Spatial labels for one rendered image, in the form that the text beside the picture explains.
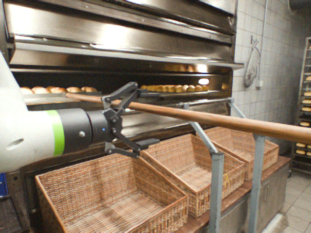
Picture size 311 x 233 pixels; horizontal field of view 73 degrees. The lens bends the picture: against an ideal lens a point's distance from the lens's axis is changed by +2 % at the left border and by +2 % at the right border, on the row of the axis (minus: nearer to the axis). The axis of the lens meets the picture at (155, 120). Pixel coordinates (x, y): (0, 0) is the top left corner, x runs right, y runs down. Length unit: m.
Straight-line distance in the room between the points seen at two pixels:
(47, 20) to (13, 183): 0.76
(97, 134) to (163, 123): 1.09
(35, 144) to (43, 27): 0.80
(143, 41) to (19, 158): 1.13
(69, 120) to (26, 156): 0.09
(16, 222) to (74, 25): 0.88
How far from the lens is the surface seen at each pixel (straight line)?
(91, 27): 1.24
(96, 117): 0.46
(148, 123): 1.43
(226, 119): 0.53
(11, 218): 0.92
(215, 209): 1.15
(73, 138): 0.43
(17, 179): 1.18
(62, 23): 1.19
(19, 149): 0.41
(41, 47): 0.98
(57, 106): 1.14
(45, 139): 0.42
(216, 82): 2.30
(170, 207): 1.03
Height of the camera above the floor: 1.29
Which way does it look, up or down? 11 degrees down
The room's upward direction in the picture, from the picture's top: straight up
